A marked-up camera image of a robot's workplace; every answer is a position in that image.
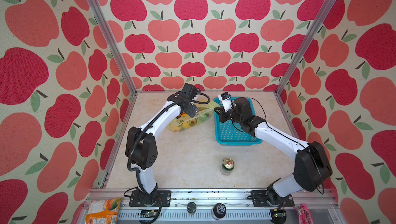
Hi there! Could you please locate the green drink can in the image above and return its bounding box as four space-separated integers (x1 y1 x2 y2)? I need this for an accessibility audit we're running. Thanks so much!
221 158 235 175

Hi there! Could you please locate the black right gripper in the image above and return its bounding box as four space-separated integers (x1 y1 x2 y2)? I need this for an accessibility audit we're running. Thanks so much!
214 104 243 126

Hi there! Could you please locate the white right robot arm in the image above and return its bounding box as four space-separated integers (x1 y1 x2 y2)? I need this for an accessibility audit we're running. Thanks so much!
214 92 333 206

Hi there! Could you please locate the teal plastic basket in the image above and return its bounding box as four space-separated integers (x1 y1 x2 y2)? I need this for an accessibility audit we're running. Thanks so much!
214 113 263 146

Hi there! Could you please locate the aluminium corner post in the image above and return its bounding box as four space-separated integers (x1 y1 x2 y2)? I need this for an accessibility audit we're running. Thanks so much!
275 0 337 97
87 0 137 98

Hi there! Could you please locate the aluminium front rail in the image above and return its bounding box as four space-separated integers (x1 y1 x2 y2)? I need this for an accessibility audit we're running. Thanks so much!
74 188 346 224

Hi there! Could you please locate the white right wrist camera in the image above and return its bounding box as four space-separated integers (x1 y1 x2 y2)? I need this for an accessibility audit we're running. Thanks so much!
218 91 233 112

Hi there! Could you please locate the orange snack packet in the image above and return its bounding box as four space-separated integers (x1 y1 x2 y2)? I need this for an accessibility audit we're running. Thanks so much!
85 197 121 224

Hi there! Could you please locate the grey round button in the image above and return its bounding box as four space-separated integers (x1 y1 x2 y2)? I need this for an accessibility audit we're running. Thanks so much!
187 202 197 215

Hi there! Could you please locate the yellow plastic bag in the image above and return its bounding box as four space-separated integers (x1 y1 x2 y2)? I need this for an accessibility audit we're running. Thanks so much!
167 101 220 133

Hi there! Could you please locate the left aluminium corner post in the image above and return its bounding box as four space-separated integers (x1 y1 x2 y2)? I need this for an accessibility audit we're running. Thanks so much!
87 0 137 98

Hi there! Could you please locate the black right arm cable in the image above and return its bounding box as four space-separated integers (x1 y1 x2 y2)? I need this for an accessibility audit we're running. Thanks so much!
231 96 325 195

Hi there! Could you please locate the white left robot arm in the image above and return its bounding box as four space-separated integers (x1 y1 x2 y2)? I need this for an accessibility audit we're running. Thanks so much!
125 83 210 206

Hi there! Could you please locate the black round knob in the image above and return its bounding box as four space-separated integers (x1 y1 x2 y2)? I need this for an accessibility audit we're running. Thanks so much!
211 203 226 220

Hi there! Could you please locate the right aluminium corner post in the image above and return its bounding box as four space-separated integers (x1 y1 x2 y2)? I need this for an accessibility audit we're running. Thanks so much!
275 0 337 97

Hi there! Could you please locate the pink snack packet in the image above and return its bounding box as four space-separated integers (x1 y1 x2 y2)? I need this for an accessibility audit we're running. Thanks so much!
294 203 314 224

